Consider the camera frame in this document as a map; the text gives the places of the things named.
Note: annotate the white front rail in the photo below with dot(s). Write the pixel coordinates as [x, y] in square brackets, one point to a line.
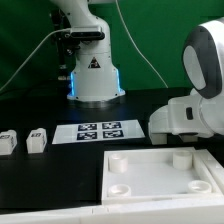
[180, 211]

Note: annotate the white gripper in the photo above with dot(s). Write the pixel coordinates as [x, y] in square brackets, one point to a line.
[182, 117]

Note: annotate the white sheet with tags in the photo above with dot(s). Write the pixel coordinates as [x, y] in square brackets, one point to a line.
[98, 131]

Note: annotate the white obstacle bar right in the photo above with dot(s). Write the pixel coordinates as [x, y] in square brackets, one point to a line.
[214, 167]

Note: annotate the black camera on stand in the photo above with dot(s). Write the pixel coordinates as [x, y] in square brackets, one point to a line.
[68, 39]

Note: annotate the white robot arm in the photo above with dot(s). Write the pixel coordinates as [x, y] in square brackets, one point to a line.
[95, 80]

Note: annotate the white square tabletop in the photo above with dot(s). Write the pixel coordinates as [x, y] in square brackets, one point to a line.
[143, 175]

